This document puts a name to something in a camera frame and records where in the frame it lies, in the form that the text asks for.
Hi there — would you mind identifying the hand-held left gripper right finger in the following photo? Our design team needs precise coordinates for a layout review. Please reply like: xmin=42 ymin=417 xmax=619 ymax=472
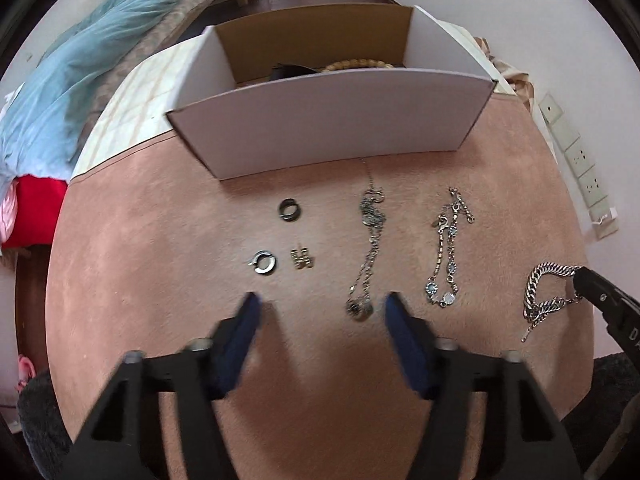
xmin=384 ymin=291 xmax=584 ymax=480

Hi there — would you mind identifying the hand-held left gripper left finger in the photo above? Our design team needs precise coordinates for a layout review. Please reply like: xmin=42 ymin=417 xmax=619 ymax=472
xmin=61 ymin=291 xmax=263 ymax=480

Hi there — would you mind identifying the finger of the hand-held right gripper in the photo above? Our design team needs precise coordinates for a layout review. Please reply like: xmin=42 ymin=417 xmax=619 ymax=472
xmin=573 ymin=266 xmax=640 ymax=356

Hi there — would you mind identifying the chunky silver chain bracelet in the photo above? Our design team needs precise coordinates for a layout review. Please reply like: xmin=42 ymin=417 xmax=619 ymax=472
xmin=520 ymin=261 xmax=585 ymax=343

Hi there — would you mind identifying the white cardboard box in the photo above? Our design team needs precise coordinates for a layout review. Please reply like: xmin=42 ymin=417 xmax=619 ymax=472
xmin=166 ymin=4 xmax=499 ymax=181

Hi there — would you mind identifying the silver hoop earring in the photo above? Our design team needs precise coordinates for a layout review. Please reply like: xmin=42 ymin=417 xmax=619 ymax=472
xmin=247 ymin=250 xmax=277 ymax=276

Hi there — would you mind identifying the pink suede table mat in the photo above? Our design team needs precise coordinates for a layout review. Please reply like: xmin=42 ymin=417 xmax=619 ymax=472
xmin=46 ymin=91 xmax=596 ymax=480

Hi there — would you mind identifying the beige crumpled cloth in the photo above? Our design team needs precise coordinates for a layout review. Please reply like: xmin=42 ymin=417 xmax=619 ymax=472
xmin=472 ymin=36 xmax=537 ymax=111

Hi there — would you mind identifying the red cloth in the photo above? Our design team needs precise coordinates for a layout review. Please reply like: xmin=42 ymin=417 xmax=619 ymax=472
xmin=0 ymin=175 xmax=68 ymax=251

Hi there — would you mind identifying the black item in box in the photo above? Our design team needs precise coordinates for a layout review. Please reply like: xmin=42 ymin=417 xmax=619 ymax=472
xmin=271 ymin=63 xmax=317 ymax=80

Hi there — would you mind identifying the beige patterned mattress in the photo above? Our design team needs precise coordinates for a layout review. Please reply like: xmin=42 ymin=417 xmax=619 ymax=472
xmin=75 ymin=0 xmax=241 ymax=161

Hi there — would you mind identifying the light blue blanket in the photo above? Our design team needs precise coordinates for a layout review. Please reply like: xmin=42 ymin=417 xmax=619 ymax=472
xmin=0 ymin=0 xmax=217 ymax=183

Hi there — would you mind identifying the silver bracelet with blue stones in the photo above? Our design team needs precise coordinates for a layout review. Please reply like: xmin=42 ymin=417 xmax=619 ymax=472
xmin=425 ymin=187 xmax=476 ymax=309

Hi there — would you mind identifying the thin silver pendant necklace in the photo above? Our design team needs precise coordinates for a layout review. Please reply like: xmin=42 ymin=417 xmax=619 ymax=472
xmin=345 ymin=158 xmax=388 ymax=319

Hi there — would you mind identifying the white wall socket strip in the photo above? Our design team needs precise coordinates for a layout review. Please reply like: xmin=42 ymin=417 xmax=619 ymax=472
xmin=539 ymin=92 xmax=620 ymax=241

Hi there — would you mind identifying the wooden bead bracelet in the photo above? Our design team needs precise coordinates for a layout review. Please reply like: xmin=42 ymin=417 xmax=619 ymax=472
xmin=320 ymin=58 xmax=393 ymax=73

